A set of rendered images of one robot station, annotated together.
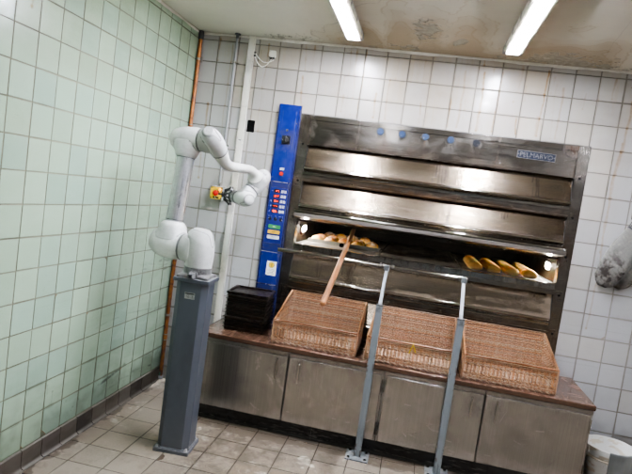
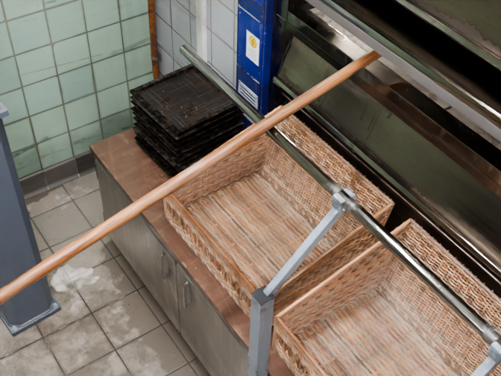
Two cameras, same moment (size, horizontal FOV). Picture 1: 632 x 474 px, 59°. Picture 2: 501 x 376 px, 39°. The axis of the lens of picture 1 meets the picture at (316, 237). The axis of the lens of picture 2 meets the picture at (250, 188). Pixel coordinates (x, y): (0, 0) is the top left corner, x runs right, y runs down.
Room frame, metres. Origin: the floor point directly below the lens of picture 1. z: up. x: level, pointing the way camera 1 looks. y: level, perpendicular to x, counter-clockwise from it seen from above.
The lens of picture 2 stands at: (2.56, -1.12, 2.35)
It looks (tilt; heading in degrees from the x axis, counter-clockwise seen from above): 45 degrees down; 44
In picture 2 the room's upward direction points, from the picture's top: 2 degrees clockwise
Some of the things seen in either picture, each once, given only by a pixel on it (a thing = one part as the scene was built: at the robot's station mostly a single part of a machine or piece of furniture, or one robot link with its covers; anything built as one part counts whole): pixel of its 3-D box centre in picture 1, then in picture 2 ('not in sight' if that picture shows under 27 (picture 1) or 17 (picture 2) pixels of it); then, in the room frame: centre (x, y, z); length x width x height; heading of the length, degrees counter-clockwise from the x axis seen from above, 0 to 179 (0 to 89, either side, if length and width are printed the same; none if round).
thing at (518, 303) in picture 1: (416, 285); (499, 227); (3.88, -0.73, 1.02); 1.79 x 0.11 x 0.19; 80
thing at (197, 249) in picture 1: (198, 247); not in sight; (3.16, 0.65, 1.17); 0.18 x 0.16 x 0.22; 72
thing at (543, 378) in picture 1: (505, 354); not in sight; (3.51, -1.29, 0.72); 0.56 x 0.49 x 0.28; 80
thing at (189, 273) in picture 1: (196, 272); not in sight; (3.13, 0.64, 1.03); 0.22 x 0.18 x 0.06; 174
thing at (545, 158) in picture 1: (437, 145); not in sight; (3.91, -0.74, 1.99); 1.80 x 0.08 x 0.21; 80
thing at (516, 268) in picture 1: (497, 265); not in sight; (4.22, -1.38, 1.21); 0.61 x 0.48 x 0.06; 170
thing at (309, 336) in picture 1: (321, 321); (272, 210); (3.72, -0.11, 0.72); 0.56 x 0.49 x 0.28; 81
